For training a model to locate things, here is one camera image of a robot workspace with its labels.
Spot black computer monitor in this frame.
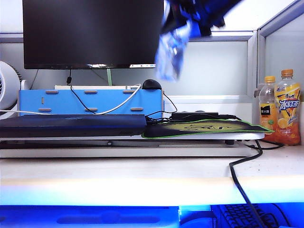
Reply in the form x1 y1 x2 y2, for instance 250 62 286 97
22 0 164 70

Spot small orange juice bottle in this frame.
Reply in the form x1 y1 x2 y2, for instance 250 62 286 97
258 76 277 136

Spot blue wooden monitor riser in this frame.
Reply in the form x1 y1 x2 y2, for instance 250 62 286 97
19 89 165 119

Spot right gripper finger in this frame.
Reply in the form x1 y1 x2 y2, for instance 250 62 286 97
161 13 188 34
188 20 202 39

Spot thin black monitor cable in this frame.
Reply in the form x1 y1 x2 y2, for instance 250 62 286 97
66 69 98 114

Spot dark closed laptop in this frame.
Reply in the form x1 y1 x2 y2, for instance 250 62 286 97
0 114 147 138

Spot black computer mouse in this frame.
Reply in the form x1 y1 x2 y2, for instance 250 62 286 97
142 79 162 90

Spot grey aluminium partition frame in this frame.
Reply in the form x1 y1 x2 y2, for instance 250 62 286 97
0 0 304 98

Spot thin black mouse cable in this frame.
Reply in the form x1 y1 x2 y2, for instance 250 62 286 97
144 91 178 124

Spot white cable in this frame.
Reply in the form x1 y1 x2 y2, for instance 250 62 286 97
0 83 142 115

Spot black power adapter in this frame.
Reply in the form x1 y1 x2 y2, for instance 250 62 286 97
171 111 242 121

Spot white desk fan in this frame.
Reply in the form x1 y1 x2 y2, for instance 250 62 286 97
0 61 29 119

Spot white desk riser platform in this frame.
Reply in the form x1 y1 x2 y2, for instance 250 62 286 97
0 132 266 159

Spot black keyboard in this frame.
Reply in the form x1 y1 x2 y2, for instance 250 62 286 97
212 203 293 228

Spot clear mineral water bottle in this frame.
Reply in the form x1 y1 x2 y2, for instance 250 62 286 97
154 22 190 83

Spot large iced tea bottle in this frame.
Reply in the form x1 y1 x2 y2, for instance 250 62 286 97
273 69 301 146

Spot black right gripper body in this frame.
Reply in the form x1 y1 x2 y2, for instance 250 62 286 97
170 0 225 37

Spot black green-edged mouse pad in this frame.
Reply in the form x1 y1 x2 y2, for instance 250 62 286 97
141 118 275 140

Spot thick black cable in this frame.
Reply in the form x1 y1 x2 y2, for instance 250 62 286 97
229 140 269 228

